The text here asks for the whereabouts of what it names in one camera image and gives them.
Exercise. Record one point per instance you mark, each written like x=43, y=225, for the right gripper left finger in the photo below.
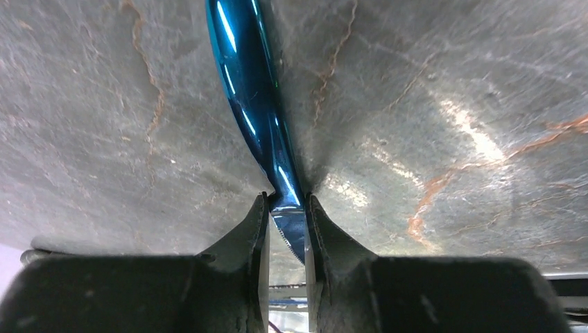
x=224, y=288

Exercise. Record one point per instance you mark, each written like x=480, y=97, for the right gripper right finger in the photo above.
x=352, y=289

